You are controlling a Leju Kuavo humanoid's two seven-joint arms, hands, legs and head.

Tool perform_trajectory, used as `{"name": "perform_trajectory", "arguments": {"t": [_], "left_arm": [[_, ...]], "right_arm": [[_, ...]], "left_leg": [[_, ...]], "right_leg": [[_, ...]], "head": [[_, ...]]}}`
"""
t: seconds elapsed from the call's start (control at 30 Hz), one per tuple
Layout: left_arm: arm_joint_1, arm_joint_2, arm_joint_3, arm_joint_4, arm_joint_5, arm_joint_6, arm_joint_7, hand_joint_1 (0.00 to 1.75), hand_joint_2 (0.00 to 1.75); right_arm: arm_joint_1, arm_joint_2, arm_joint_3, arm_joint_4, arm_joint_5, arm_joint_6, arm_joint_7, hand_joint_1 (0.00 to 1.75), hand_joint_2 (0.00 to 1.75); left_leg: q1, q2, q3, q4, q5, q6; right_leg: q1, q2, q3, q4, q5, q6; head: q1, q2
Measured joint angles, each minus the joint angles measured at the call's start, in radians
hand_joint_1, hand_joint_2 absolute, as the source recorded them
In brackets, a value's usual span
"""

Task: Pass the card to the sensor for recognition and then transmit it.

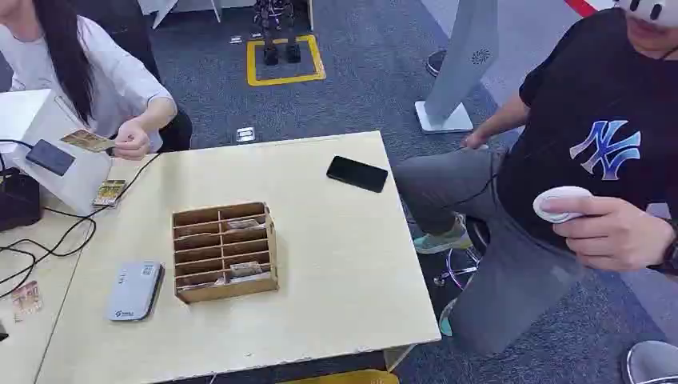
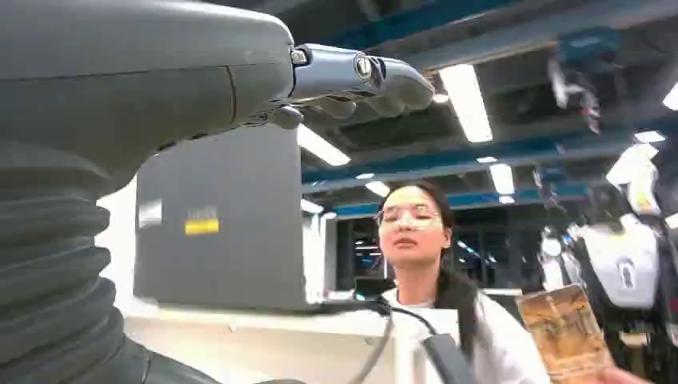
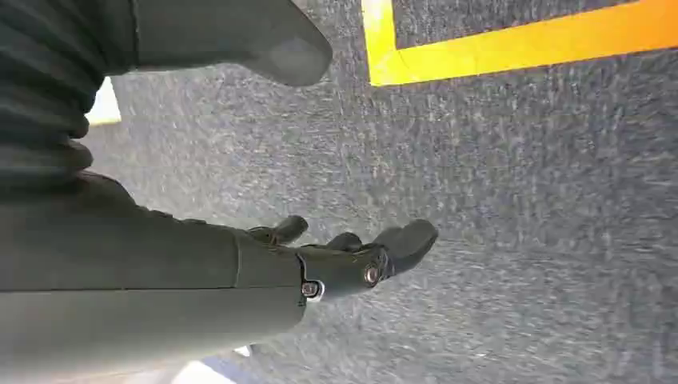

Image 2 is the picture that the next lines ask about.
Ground grey monitor back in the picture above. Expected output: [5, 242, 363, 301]
[133, 124, 309, 312]

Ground grey cable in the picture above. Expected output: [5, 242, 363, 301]
[346, 317, 397, 384]

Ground black cable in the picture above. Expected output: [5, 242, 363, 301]
[309, 298, 441, 337]

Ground brown printed card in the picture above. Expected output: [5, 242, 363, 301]
[514, 283, 618, 384]

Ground long ceiling light panel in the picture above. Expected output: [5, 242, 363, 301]
[437, 63, 495, 145]
[296, 123, 352, 167]
[488, 162, 516, 197]

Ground yellow sticker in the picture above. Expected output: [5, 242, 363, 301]
[184, 218, 221, 236]

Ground white sticker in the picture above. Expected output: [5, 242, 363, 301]
[138, 199, 164, 230]

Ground hanging grey machine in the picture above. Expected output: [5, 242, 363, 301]
[547, 53, 604, 134]

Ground black strap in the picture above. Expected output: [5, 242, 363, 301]
[421, 334, 479, 384]

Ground white humanoid robot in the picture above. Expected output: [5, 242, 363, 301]
[539, 142, 678, 348]

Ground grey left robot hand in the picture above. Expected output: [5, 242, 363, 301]
[0, 0, 437, 198]

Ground person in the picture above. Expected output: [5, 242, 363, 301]
[370, 180, 553, 384]

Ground person's hand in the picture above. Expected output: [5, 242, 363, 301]
[597, 366, 656, 384]

